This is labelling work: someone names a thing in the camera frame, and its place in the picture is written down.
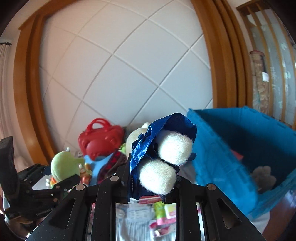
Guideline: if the white plush doll blue dress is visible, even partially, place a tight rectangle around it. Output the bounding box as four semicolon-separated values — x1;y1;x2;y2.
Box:
126;113;197;199

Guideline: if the green round plush toy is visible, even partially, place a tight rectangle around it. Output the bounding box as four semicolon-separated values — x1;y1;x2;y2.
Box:
50;147;85;183

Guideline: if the green pink wet wipes pack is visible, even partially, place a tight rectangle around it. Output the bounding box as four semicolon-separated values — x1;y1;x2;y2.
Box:
149;201;177;239

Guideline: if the light blue plastic bib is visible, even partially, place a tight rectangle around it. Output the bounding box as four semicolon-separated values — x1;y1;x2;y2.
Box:
84;153;113;186

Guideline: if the blue plastic storage crate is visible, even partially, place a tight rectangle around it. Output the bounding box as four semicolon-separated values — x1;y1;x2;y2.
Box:
187;106;295;218

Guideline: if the dark red knitted scarf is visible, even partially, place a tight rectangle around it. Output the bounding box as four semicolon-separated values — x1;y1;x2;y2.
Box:
97;150;127;184

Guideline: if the sheer beige curtain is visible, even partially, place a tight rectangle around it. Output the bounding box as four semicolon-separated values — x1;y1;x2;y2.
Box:
0;40;19;163

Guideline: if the red bear-face plastic case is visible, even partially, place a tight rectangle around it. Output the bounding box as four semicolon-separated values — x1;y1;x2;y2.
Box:
78;118;125;161

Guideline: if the rolled patterned carpet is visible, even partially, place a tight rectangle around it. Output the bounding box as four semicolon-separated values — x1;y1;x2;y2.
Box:
250;50;269;115

